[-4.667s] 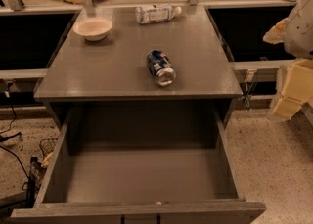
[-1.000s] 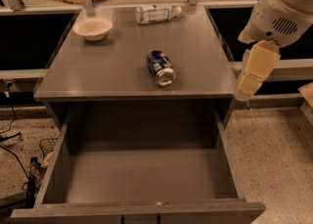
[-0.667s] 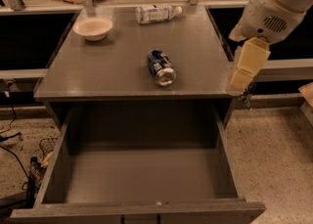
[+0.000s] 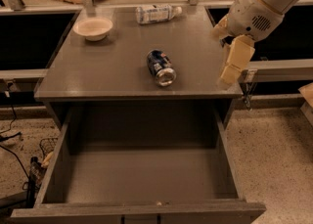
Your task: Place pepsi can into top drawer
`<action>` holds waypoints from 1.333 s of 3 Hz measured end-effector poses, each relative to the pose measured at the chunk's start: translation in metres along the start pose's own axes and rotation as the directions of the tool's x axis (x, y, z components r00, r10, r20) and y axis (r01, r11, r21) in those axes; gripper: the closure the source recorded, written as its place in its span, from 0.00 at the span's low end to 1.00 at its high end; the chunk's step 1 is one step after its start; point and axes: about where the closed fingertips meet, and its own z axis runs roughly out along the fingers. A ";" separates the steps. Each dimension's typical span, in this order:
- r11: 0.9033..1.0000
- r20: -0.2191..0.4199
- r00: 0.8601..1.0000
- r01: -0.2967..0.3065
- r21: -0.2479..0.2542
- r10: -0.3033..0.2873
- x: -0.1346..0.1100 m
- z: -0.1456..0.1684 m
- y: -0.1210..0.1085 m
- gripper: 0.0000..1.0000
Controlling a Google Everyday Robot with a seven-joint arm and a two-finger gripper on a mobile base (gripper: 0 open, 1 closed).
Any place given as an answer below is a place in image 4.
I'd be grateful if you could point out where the white bowl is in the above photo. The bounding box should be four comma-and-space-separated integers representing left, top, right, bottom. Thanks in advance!
73, 17, 113, 41

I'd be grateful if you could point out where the grey cabinet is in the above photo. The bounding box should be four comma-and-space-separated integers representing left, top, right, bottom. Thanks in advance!
34, 6, 242, 125

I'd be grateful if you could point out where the open grey top drawer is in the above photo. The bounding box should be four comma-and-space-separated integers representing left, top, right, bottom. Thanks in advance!
12, 101, 266, 224

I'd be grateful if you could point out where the black wire basket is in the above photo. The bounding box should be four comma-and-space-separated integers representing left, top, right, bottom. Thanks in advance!
39, 138, 58, 157

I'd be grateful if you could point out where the black floor cable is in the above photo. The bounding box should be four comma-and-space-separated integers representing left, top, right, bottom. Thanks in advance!
0, 82, 31, 183

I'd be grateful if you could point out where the clear plastic water bottle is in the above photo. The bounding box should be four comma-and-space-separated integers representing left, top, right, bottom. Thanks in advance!
135, 4, 182, 24

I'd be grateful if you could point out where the blue pepsi can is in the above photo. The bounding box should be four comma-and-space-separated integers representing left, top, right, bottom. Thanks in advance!
147, 49, 176, 87

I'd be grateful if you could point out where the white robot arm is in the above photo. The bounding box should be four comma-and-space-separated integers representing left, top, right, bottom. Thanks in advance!
212, 0, 298, 86

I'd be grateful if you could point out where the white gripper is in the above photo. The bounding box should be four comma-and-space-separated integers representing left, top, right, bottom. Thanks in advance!
212, 0, 284, 85

